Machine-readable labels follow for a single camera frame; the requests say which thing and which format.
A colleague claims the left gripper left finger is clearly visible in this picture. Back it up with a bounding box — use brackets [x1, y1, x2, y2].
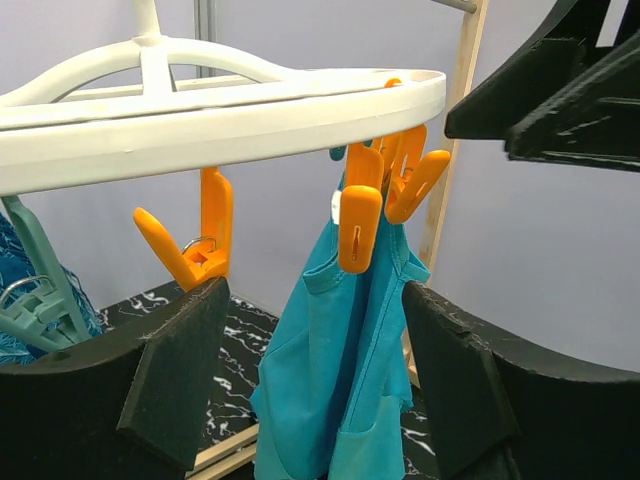
[1, 278, 229, 479]

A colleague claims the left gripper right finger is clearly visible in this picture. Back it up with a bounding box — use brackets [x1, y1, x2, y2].
[402, 282, 639, 479]

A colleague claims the teal cloth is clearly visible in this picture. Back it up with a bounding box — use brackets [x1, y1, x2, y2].
[251, 222, 429, 479]

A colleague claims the wooden clothes rack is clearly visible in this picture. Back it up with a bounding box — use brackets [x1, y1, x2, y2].
[190, 0, 489, 479]

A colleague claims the white round clip hanger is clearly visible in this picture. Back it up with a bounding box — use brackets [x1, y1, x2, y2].
[1, 1, 446, 195]

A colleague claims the orange clothespin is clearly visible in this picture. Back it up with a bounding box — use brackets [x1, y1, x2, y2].
[385, 124, 451, 225]
[132, 166, 235, 293]
[337, 142, 385, 275]

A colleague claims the blue patterned cloth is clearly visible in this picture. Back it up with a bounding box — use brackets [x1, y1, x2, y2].
[1, 215, 103, 365]

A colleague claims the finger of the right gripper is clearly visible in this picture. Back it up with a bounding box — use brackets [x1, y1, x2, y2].
[444, 0, 639, 172]

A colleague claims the green clothespin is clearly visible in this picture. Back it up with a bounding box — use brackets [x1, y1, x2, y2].
[1, 195, 90, 353]

